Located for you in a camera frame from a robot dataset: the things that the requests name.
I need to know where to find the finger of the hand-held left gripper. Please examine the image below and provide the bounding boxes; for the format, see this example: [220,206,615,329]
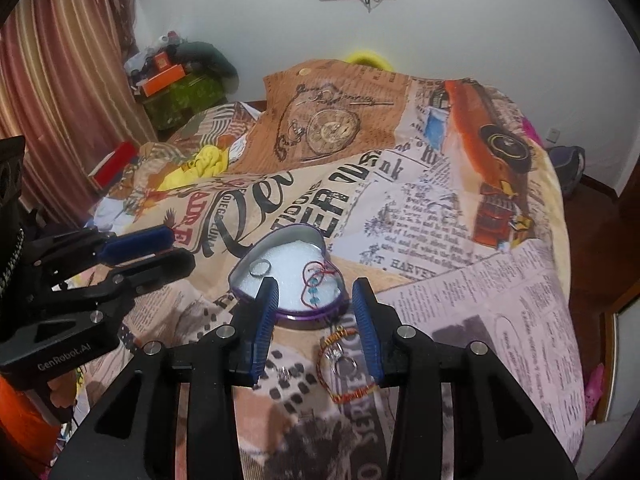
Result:
[30,248,196,328]
[26,224,175,281]

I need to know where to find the pocket watch print pillow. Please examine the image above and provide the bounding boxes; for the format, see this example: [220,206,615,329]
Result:
[239,57,416,175]

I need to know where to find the green patterned container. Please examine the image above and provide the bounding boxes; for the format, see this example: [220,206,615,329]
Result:
[139,71,227,131]

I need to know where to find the red box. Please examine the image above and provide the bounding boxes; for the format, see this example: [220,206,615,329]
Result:
[88,140,140,189]

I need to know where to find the orange box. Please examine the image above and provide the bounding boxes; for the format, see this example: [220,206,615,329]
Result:
[140,52,187,97]

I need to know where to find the red string bracelet blue beads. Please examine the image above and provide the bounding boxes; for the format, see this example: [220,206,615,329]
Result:
[299,261,343,309]

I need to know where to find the grey backpack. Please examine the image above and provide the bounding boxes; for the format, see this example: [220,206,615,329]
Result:
[547,145,587,197]

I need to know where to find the yellow cloth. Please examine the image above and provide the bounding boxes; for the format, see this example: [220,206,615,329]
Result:
[159,144,232,192]

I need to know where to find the pink plastic object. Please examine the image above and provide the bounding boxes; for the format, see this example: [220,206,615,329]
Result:
[584,364,607,423]

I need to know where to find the orange cloth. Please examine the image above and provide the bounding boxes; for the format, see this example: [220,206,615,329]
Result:
[0,374,68,466]

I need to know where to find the yellow round object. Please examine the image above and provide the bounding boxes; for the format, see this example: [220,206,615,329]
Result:
[346,49,393,70]

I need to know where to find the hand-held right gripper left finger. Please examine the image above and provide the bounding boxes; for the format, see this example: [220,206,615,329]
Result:
[50,276,281,480]

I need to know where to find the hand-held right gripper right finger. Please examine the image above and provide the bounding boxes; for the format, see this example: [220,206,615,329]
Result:
[351,277,577,480]

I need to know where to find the newspaper print blanket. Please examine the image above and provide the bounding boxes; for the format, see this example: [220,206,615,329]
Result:
[60,76,586,480]

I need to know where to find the purple heart-shaped tin box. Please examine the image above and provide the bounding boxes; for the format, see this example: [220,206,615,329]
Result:
[229,225,347,331]

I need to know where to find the silver charm ring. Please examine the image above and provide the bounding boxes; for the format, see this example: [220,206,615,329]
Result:
[327,344,358,377]

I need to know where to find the orange braided bracelet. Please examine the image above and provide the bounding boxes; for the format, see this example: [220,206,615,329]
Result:
[318,326,379,404]

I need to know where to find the striped pink curtain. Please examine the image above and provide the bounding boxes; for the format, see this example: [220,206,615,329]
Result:
[0,0,161,241]

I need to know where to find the dark green cloth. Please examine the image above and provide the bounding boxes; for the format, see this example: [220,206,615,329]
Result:
[176,41,240,92]

